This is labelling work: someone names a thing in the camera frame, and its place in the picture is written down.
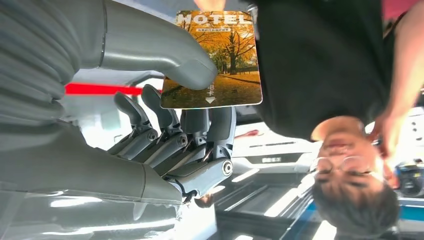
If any person in red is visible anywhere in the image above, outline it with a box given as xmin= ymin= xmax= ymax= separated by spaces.
xmin=381 ymin=0 xmax=424 ymax=21

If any red barrier belt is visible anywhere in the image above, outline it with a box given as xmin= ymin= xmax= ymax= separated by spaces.
xmin=64 ymin=82 xmax=163 ymax=97

